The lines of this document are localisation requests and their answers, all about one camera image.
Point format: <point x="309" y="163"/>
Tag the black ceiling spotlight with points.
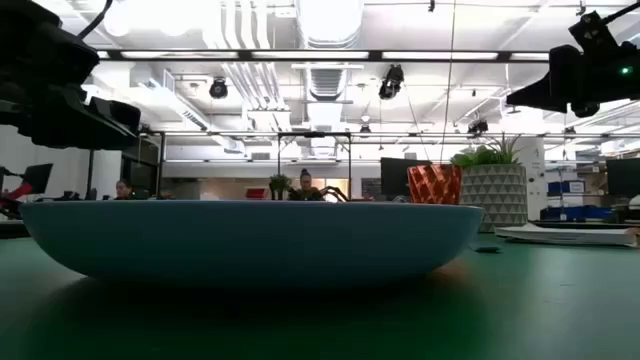
<point x="218" y="88"/>
<point x="391" y="81"/>

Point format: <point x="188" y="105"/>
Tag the green succulent plant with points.
<point x="487" y="152"/>

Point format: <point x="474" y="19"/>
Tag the black metal stand frame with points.
<point x="314" y="134"/>

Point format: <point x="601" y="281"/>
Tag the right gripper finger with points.
<point x="537" y="95"/>

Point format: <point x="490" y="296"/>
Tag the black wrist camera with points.
<point x="595" y="30"/>

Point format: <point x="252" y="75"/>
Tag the grey triangle-pattern plant pot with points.
<point x="495" y="197"/>

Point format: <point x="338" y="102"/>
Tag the green table mat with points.
<point x="550" y="300"/>

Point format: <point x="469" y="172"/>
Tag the black computer monitor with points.
<point x="395" y="176"/>
<point x="38" y="178"/>
<point x="624" y="176"/>

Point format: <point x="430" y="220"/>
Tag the overhead light bar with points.
<point x="310" y="55"/>

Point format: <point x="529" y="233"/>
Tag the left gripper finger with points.
<point x="117" y="115"/>
<point x="75" y="136"/>

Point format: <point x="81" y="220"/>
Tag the small dark potted plant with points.
<point x="279" y="185"/>

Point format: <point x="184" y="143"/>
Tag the red faceted cup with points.
<point x="434" y="184"/>

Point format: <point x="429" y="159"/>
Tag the person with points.
<point x="122" y="190"/>
<point x="305" y="187"/>

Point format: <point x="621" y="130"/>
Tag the light blue plate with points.
<point x="250" y="240"/>

